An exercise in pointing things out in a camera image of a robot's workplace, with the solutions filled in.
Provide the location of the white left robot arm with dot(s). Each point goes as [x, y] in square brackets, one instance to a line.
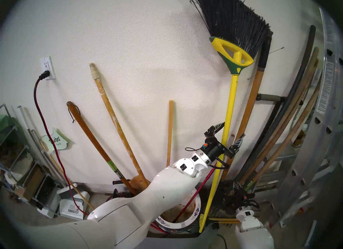
[166, 192]

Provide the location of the black tool olive grip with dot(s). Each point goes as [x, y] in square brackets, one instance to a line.
[270, 98]

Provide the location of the thin flat wooden stick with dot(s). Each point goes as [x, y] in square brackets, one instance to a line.
[170, 130]

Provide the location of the aluminium ladder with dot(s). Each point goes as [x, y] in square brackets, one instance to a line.
[325, 90]

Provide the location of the red walking cane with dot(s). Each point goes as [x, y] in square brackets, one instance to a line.
[187, 204]

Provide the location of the yellow broom black bristles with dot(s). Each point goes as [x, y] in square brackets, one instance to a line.
[230, 103]

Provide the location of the grey metal rod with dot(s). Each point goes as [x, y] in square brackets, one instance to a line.
[48, 160]

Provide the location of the mint green name sign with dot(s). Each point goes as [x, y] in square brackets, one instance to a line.
[55, 141]

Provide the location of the grey flat wooden stake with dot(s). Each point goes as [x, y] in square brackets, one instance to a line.
[232, 138]

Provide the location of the white floral ceramic pot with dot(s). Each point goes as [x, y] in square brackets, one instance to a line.
[174, 226]

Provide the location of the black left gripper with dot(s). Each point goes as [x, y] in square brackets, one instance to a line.
[221, 152]

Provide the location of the long bare wooden pole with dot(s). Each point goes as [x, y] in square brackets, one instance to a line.
[300, 122]
[314, 70]

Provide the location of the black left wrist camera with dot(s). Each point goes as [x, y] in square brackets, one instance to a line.
[211, 143]

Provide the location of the paint-spattered wooden pole threaded tip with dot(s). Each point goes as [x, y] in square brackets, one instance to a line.
[112, 111]

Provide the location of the grey metal step stool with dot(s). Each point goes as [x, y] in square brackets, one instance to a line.
[286, 154]

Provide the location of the brown wooden board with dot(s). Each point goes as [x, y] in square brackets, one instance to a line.
[138, 182]

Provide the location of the white plastic box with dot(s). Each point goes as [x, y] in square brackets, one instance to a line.
[72, 208]

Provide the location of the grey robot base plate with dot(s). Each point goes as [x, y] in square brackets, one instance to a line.
[187, 241]

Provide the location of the white wall outlet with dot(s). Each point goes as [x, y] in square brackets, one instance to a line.
[46, 62]

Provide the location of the brown bottle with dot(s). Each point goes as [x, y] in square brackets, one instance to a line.
[298, 141]

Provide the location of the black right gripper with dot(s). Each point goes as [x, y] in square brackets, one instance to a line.
[241, 200]

